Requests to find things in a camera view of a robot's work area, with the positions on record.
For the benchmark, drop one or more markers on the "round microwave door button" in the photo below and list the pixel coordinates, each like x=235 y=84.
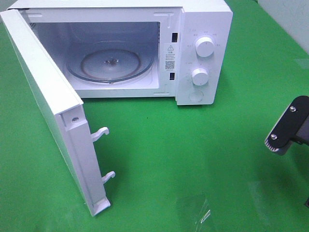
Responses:
x=196 y=96

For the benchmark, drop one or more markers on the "white microwave knob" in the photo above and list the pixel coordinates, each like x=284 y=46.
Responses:
x=200 y=77
x=204 y=46

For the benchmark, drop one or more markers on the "white microwave door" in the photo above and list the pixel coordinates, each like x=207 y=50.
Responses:
x=63 y=111

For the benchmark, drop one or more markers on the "glass microwave turntable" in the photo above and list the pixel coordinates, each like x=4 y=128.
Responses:
x=111 y=61

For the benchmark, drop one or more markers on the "white microwave oven body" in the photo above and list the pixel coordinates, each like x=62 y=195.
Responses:
x=174 y=25

